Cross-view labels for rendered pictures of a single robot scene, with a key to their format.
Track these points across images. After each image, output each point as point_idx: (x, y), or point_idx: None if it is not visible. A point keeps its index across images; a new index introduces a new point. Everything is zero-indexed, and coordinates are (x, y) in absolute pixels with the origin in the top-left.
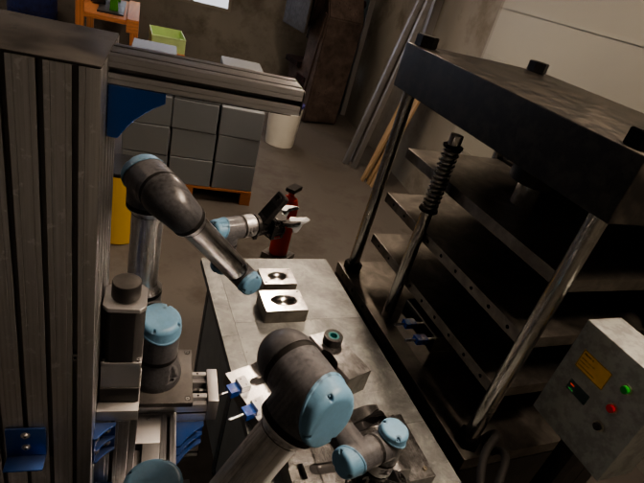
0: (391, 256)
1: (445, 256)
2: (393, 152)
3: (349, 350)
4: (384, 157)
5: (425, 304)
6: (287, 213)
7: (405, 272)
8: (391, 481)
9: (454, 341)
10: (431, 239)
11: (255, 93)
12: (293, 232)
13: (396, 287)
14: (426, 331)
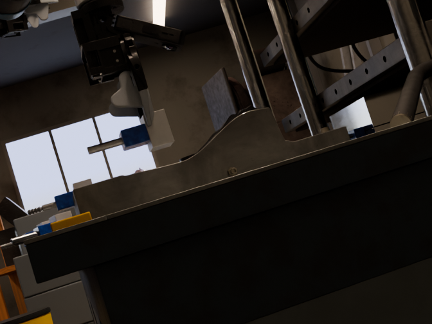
0: (299, 107)
1: (309, 2)
2: (230, 1)
3: None
4: (225, 14)
5: (339, 88)
6: (36, 17)
7: (305, 87)
8: (137, 19)
9: (373, 64)
10: (296, 13)
11: None
12: (42, 19)
13: (310, 117)
14: (356, 109)
